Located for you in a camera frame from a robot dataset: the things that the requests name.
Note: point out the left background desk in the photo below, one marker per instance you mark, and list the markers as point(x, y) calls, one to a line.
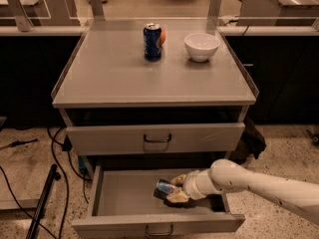
point(43, 12)

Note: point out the white bowl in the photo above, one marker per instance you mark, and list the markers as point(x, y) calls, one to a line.
point(201, 46)

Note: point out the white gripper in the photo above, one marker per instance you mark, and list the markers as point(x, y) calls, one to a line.
point(191, 184)

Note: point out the black bar on floor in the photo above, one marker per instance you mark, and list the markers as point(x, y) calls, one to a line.
point(39, 211)

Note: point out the open middle grey drawer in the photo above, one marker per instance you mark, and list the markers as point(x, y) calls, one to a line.
point(123, 204)

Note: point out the right background desk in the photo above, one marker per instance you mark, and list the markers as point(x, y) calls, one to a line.
point(278, 12)

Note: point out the grey drawer cabinet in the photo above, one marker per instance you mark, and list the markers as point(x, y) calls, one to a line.
point(110, 82)

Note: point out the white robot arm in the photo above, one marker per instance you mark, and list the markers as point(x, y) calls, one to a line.
point(298, 197)

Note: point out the black tool on floor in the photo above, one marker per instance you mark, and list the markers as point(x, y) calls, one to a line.
point(16, 143)

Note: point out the redbull can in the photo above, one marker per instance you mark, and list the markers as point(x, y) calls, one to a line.
point(164, 189)

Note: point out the orange fruit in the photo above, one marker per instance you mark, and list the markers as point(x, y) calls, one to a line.
point(162, 36)

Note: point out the blue pepsi can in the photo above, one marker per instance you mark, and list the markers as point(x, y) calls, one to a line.
point(152, 45)

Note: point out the background desk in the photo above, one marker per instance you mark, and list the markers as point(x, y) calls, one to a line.
point(43, 12)
point(278, 12)

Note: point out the top grey drawer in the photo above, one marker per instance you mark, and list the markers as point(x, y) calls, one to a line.
point(155, 138)

